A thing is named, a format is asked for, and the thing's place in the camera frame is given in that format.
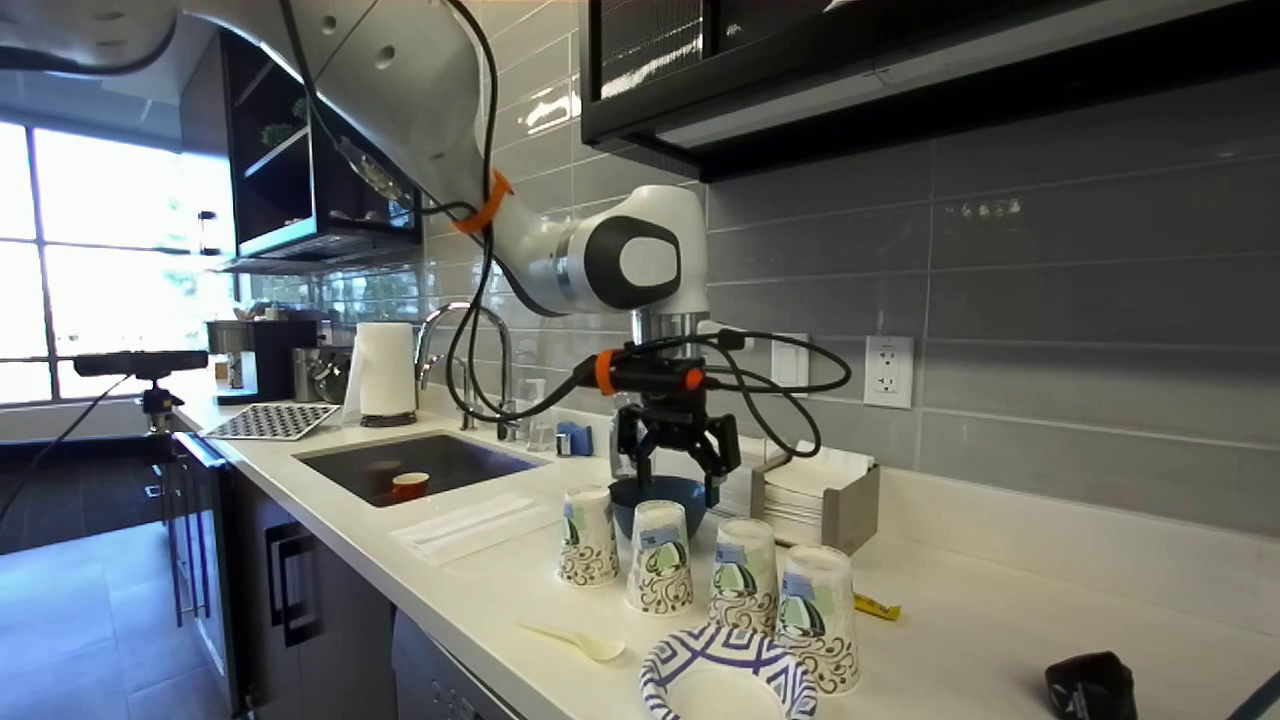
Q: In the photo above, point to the black coffee machine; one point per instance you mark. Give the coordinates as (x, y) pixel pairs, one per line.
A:
(264, 353)

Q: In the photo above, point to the window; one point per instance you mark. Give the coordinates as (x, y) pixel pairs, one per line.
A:
(122, 241)

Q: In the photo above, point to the clear soap dispenser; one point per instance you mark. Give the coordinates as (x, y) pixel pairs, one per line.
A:
(535, 420)

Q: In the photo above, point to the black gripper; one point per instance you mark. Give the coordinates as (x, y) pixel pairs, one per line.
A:
(678, 418)

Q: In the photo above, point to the white napkin stack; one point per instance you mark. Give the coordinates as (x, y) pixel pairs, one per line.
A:
(806, 481)

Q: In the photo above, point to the black open shelf cabinet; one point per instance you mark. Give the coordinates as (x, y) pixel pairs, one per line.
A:
(321, 202)

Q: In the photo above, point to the black rounded plastic object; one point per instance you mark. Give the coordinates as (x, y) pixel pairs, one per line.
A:
(1089, 685)

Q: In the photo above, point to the black upper cabinet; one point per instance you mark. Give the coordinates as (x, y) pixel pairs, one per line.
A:
(934, 67)

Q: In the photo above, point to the blue cloth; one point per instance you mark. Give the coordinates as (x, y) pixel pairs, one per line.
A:
(575, 442)

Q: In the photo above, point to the steel sink basin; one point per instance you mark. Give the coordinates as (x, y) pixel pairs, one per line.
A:
(440, 462)

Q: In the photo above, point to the black bar camera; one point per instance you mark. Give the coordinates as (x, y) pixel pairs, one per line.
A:
(134, 363)

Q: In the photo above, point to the black wrist camera orange mount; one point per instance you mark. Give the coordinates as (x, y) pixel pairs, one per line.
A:
(654, 371)

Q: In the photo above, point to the orange item in sink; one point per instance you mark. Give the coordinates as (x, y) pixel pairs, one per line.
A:
(411, 487)

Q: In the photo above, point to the small chrome tap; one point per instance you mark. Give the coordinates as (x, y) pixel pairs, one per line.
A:
(465, 399)

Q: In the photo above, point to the printed paper coffee cup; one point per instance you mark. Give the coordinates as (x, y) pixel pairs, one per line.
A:
(585, 540)
(663, 562)
(741, 572)
(819, 622)

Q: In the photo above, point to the grey drying mat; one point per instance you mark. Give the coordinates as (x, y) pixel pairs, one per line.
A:
(272, 420)

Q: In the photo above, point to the black tripod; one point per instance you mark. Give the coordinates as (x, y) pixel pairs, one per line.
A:
(161, 401)

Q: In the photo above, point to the white wall outlet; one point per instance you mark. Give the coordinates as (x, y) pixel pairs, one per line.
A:
(886, 371)

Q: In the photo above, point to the cream plastic spoon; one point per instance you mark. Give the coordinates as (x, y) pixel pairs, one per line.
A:
(592, 646)

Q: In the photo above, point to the white wall switch plate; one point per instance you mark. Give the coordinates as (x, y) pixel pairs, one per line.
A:
(790, 363)

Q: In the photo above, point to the white paper towel roll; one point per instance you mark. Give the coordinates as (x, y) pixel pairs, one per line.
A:
(385, 375)

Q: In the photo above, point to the yellow condiment packet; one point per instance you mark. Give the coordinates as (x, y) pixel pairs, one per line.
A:
(879, 611)

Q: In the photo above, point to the chrome gooseneck faucet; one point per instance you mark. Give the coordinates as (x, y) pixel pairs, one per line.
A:
(506, 383)

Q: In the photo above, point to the blue bowl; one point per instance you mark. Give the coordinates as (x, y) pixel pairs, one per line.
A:
(682, 490)

